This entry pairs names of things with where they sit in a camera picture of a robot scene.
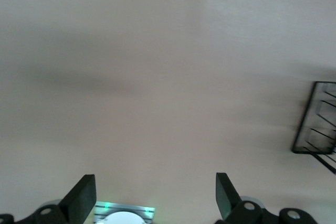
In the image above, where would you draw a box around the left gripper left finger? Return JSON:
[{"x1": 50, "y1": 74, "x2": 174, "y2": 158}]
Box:
[{"x1": 59, "y1": 174, "x2": 97, "y2": 224}]

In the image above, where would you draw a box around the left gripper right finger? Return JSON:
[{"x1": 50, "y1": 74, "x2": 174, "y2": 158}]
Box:
[{"x1": 215, "y1": 173, "x2": 242, "y2": 221}]

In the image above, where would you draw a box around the black wire cup holder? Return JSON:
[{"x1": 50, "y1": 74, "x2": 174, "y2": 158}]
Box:
[{"x1": 291, "y1": 81, "x2": 336, "y2": 175}]

